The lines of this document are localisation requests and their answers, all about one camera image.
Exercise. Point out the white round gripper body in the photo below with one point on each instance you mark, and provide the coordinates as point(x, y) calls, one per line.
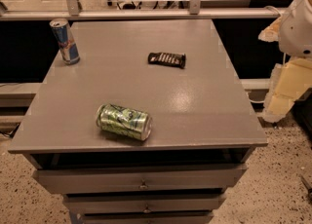
point(297, 33)

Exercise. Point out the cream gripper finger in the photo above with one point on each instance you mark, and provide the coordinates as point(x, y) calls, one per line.
point(271, 32)
point(288, 83)

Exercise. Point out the green crushed soda can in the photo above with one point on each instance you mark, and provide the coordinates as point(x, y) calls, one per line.
point(124, 121)

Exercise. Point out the grey drawer cabinet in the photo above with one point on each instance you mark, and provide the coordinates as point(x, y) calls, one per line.
point(201, 114)

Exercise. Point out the bottom grey drawer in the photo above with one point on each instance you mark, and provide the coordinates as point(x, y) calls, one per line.
point(191, 217)

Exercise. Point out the grey drawer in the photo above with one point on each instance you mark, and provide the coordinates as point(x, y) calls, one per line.
point(85, 181)
point(191, 217)
point(144, 203)

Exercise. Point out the top grey drawer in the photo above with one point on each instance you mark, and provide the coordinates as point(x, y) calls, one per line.
point(85, 181)

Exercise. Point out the dark chocolate bar wrapper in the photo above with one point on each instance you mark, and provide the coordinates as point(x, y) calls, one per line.
point(167, 59)

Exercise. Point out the blue silver redbull can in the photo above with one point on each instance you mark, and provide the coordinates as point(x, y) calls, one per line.
point(66, 42)

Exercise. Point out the middle grey drawer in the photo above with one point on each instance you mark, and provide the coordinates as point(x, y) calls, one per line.
point(144, 203)

